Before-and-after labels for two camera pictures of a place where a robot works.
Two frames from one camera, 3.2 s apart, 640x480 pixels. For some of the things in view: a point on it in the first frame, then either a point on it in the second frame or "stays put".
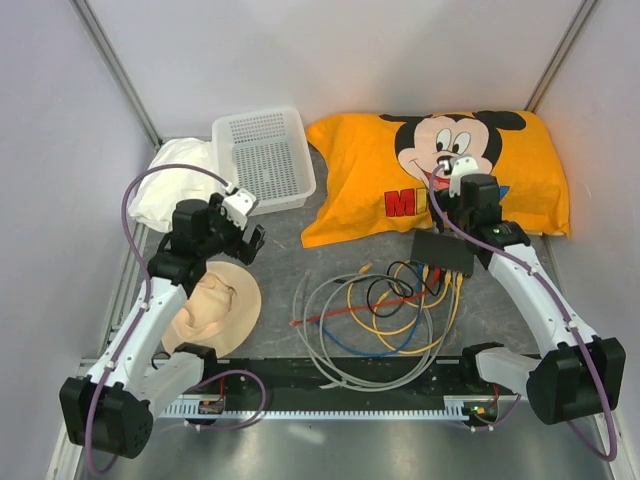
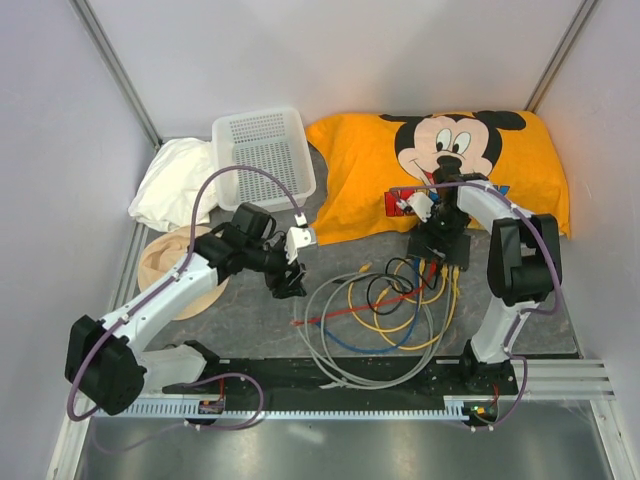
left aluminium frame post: x=117 y=71 stays put
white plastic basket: x=268 y=155 stays put
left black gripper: x=240 y=249 -> x=282 y=287
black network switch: x=442 y=251 stays put
